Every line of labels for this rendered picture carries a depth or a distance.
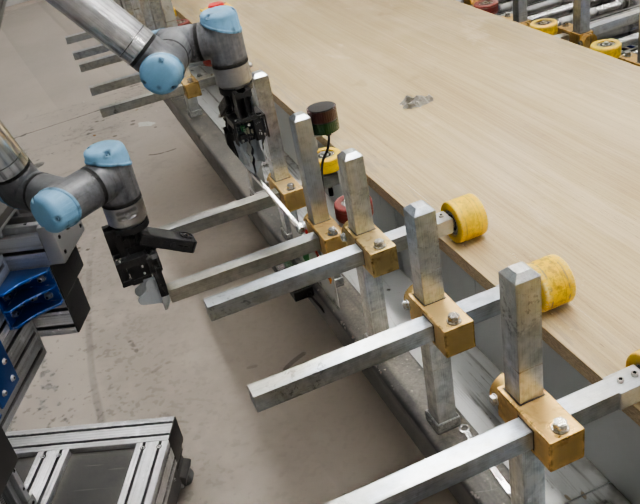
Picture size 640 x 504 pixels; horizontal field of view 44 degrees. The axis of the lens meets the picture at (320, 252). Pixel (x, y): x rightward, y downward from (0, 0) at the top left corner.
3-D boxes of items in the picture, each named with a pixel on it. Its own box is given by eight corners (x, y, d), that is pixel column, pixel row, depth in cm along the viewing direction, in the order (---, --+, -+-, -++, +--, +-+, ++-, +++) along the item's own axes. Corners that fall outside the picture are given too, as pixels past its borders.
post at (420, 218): (441, 451, 136) (413, 212, 111) (431, 438, 139) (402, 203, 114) (459, 443, 137) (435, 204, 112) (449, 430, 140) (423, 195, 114)
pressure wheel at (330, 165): (341, 203, 186) (334, 160, 180) (310, 203, 189) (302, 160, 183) (352, 187, 192) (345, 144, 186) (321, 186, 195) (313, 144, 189)
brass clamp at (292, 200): (285, 214, 182) (280, 195, 180) (266, 191, 193) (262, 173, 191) (309, 205, 184) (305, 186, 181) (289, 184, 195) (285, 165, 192)
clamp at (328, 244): (328, 261, 162) (324, 240, 159) (304, 233, 173) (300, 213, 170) (352, 252, 163) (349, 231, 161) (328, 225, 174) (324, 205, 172)
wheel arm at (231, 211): (166, 247, 178) (160, 231, 176) (162, 240, 181) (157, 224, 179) (340, 187, 189) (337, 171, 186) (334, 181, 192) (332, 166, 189)
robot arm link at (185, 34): (135, 43, 151) (191, 33, 150) (147, 25, 160) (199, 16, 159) (147, 82, 155) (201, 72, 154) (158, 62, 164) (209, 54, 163)
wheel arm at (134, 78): (93, 98, 282) (89, 87, 279) (91, 96, 284) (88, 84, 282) (208, 65, 292) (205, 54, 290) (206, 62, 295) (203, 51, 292)
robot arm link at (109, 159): (68, 154, 138) (105, 134, 143) (88, 208, 144) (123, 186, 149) (97, 160, 134) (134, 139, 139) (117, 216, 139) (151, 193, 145)
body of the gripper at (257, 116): (238, 150, 164) (224, 95, 158) (226, 137, 171) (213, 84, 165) (272, 139, 166) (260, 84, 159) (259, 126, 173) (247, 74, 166)
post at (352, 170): (379, 373, 157) (343, 157, 132) (372, 363, 160) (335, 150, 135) (395, 366, 158) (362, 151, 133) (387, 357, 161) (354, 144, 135)
